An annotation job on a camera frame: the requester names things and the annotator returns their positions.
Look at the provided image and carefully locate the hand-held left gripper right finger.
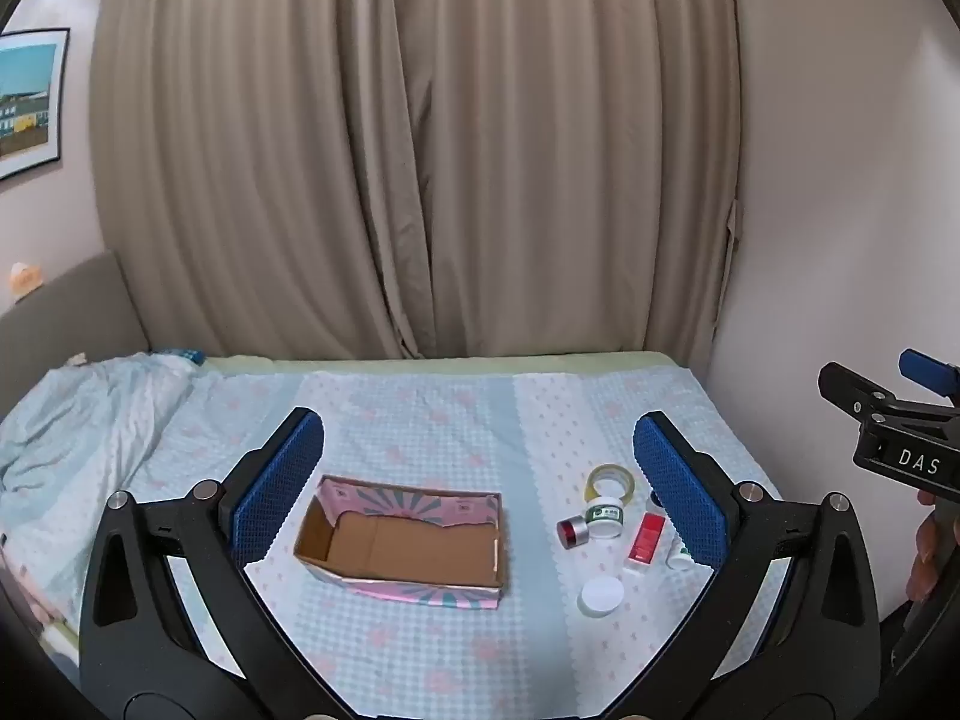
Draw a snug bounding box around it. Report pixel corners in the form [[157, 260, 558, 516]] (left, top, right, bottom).
[[622, 411, 882, 713]]

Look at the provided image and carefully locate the grey headboard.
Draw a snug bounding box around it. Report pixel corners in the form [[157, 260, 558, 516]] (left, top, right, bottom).
[[0, 250, 151, 413]]

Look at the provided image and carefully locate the beige curtain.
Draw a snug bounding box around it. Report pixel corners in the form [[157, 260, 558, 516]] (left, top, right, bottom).
[[88, 0, 745, 361]]

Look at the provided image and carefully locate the red and white tube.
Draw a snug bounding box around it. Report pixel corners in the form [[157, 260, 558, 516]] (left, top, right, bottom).
[[623, 512, 668, 575]]

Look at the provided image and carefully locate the framed wall picture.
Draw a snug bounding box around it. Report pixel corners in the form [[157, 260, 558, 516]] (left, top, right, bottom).
[[0, 28, 71, 182]]

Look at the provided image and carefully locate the checked floral bed sheet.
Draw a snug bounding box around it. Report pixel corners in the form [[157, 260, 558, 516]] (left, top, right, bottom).
[[30, 364, 796, 720]]

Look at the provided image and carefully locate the pink patterned cardboard box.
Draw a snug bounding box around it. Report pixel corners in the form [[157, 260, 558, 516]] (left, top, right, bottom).
[[292, 474, 505, 611]]

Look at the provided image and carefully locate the white jar with green label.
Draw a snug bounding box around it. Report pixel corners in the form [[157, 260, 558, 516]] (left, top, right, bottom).
[[585, 497, 628, 539]]

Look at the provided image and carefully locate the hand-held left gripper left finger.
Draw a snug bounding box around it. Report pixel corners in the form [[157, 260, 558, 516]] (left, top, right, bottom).
[[79, 406, 353, 720]]

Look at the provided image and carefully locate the white round lid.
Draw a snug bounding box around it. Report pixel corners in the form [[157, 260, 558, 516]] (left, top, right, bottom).
[[579, 576, 626, 619]]

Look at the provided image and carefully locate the yellow tape roll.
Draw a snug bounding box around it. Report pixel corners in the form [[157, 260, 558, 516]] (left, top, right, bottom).
[[585, 465, 639, 506]]

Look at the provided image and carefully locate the light green mattress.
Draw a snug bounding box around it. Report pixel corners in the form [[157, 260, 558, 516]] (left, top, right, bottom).
[[199, 349, 680, 377]]

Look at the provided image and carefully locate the light blue quilt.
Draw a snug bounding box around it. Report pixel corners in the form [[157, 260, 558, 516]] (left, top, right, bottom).
[[0, 351, 203, 616]]

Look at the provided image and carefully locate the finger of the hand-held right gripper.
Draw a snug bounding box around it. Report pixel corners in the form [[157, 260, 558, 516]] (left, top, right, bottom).
[[819, 362, 901, 422], [898, 349, 960, 398]]

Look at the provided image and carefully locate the person's right hand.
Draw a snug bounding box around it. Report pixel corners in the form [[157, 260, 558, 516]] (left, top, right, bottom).
[[906, 487, 960, 602]]

